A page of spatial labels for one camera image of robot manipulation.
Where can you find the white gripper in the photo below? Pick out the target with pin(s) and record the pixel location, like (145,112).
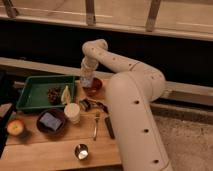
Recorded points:
(88,66)

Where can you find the green plastic tray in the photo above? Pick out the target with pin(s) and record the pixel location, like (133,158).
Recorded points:
(34,96)

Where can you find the white cylindrical cup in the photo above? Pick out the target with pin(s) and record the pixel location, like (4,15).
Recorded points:
(72,112)

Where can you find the small metal cup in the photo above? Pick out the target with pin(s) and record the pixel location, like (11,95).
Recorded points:
(81,151)

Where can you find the black metal utensil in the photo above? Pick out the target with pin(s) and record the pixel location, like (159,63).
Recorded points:
(87,104)

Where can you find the dark grape bunch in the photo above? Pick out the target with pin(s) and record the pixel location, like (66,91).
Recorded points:
(54,95)

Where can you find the blue sponge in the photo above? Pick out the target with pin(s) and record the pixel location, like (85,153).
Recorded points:
(50,121)

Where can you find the wooden cutting board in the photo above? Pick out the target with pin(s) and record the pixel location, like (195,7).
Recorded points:
(40,152)

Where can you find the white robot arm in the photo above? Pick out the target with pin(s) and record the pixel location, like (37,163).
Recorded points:
(128,94)

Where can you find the red yellow apple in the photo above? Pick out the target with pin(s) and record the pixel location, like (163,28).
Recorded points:
(15,127)

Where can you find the dark purple bowl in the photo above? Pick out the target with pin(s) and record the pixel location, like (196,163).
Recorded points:
(56,113)

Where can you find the red bowl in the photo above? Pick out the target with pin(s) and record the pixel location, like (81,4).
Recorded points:
(96,86)

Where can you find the dark handled knife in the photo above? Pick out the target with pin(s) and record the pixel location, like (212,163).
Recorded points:
(109,127)

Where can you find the metal fork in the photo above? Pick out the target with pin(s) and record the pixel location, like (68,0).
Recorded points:
(97,117)

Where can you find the blue grey towel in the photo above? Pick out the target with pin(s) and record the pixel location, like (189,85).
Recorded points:
(86,82)

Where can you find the pale green fruit wedge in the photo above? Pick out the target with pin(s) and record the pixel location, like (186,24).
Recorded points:
(66,96)

